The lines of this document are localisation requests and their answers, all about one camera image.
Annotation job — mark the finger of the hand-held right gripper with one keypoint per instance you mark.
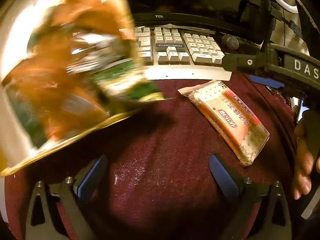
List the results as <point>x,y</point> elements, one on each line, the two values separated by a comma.
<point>240,61</point>
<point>265,80</point>

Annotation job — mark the dark red tablecloth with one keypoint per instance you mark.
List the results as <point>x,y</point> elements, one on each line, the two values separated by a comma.
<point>162,167</point>

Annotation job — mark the black monitor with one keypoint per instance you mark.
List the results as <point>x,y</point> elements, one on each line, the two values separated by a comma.
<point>187,0</point>

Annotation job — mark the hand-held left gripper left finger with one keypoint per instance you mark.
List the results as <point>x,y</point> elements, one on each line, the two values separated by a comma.
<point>90,177</point>

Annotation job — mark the gold snack box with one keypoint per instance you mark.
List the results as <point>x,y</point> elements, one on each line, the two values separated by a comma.
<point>75,67</point>

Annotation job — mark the orange white cracker packet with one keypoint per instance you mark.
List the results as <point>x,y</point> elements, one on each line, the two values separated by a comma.
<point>225,115</point>

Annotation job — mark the black microphone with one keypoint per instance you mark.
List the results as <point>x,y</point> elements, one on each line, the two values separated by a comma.
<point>230,42</point>

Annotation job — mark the person's right hand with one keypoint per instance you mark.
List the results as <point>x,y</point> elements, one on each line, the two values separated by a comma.
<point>303,170</point>

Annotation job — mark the white grey keyboard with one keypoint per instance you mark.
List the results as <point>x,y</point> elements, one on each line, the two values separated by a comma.
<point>200,57</point>

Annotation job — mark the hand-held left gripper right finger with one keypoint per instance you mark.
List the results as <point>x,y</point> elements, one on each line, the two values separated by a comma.
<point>222,177</point>

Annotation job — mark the papers under monitor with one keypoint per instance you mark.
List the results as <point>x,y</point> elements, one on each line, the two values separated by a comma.
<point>190,28</point>

